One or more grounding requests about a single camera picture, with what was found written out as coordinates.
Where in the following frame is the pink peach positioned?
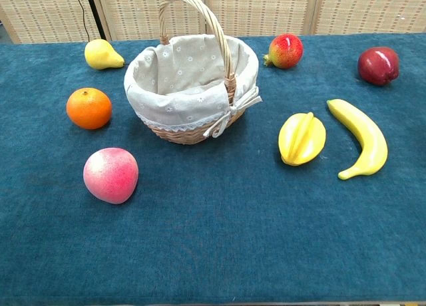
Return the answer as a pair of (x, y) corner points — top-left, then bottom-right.
(83, 147), (139, 205)

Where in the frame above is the red pomegranate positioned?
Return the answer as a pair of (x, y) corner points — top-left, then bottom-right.
(262, 33), (304, 70)

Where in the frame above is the large yellow banana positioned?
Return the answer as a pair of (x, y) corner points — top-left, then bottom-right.
(326, 98), (389, 180)

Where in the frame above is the thin black hanging cable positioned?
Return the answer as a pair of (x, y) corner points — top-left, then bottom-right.
(75, 0), (93, 43)

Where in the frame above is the woven bamboo screen panel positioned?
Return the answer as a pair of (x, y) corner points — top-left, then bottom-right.
(202, 0), (320, 37)
(312, 0), (426, 36)
(0, 0), (101, 45)
(96, 0), (206, 41)

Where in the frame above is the yellow starfruit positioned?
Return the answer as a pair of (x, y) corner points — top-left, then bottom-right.
(278, 112), (327, 167)

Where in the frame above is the yellow pear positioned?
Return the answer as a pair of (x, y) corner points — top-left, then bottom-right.
(84, 39), (126, 71)

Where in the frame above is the blue fabric table cloth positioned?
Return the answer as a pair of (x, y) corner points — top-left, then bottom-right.
(0, 33), (426, 304)

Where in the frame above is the orange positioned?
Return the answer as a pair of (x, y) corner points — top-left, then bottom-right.
(66, 87), (113, 130)

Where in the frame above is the wicker basket with cloth liner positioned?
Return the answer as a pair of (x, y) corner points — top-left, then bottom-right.
(123, 0), (263, 145)

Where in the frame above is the dark red apple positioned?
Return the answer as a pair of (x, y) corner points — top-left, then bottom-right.
(357, 47), (400, 86)

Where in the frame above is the black tripod pole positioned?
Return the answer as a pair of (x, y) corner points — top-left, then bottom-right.
(83, 0), (105, 41)

